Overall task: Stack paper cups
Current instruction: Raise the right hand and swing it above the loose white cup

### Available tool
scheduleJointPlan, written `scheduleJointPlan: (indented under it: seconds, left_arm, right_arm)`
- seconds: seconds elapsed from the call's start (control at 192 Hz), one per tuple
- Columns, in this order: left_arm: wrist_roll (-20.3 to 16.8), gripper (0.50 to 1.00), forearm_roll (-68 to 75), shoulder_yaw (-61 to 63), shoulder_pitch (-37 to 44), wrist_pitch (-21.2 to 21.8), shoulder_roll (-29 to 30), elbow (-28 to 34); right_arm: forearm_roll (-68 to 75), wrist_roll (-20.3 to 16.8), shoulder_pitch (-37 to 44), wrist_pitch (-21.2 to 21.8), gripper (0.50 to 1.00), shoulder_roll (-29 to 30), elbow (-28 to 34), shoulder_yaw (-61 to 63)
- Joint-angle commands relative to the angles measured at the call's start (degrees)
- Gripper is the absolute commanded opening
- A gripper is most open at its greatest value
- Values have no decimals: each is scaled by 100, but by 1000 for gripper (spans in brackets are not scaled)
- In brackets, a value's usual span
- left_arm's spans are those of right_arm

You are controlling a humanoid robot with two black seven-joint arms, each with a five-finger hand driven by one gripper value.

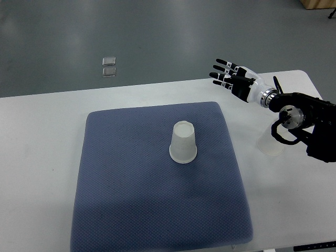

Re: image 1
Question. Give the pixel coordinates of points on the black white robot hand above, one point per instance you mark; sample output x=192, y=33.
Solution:
x=243, y=83

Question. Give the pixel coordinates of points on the white paper cup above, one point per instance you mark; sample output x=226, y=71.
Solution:
x=268, y=144
x=183, y=147

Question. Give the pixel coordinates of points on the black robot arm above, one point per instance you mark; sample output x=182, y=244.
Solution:
x=306, y=119

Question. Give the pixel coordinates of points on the white paper cup on mat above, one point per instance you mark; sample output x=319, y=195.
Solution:
x=183, y=147

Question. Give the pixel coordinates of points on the wooden furniture corner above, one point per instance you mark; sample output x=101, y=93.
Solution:
x=318, y=4

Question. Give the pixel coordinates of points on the black tripod leg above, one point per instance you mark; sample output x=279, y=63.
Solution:
x=331, y=14

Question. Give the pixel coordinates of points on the blue fabric mat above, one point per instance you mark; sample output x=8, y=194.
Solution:
x=131, y=196

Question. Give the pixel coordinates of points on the lower metal floor plate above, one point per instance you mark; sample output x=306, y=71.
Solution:
x=109, y=71

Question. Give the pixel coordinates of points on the metal floor plate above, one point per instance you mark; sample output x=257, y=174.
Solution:
x=109, y=61
x=109, y=71

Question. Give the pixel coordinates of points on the upper metal floor plate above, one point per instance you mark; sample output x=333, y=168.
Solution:
x=109, y=61

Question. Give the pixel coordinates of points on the black table control panel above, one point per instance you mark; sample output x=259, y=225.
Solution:
x=314, y=246

